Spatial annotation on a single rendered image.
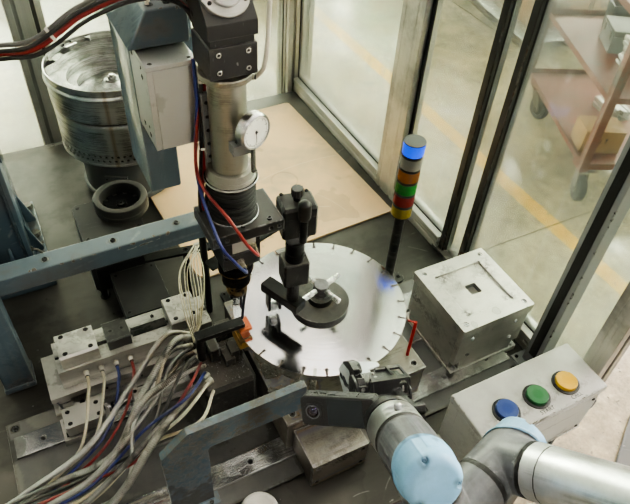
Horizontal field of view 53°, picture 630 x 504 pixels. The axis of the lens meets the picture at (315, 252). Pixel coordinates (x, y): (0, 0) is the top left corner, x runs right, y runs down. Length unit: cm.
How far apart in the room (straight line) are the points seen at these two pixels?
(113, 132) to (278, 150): 54
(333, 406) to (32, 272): 58
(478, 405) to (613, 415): 130
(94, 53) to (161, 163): 79
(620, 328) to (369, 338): 45
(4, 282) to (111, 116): 52
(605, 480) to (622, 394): 172
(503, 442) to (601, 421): 153
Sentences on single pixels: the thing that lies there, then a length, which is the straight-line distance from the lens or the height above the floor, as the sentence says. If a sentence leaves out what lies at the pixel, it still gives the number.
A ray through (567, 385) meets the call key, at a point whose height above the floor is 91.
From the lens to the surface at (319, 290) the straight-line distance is 115.
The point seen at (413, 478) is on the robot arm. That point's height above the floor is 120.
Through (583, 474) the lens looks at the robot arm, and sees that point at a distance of 83.
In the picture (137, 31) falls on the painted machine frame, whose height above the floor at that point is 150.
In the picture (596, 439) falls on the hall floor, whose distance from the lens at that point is 237.
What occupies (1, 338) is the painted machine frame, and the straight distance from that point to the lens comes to 129.
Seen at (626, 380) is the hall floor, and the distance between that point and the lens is 257.
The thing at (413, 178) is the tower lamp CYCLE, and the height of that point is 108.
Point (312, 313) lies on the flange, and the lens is 117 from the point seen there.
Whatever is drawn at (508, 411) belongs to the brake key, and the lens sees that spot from 119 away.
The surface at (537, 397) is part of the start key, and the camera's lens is 122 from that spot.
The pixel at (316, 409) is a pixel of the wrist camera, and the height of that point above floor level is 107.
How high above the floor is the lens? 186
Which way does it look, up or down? 45 degrees down
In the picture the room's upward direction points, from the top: 4 degrees clockwise
